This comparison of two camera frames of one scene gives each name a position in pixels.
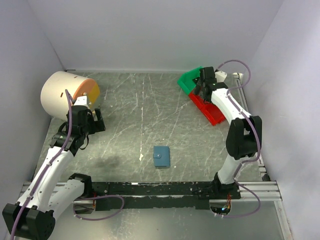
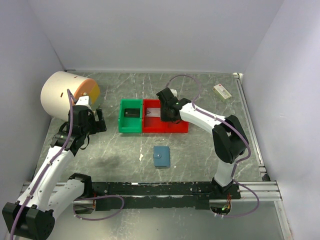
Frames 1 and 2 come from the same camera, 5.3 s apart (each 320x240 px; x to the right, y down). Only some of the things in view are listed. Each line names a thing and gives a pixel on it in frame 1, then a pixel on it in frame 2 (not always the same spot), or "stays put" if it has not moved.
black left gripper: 97,125 stays put
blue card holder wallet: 161,155 stays put
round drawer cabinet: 53,92 stays put
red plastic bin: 206,108 -> 151,124
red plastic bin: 212,112 -> 171,127
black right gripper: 197,90 -> 163,118
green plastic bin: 186,81 -> 130,125
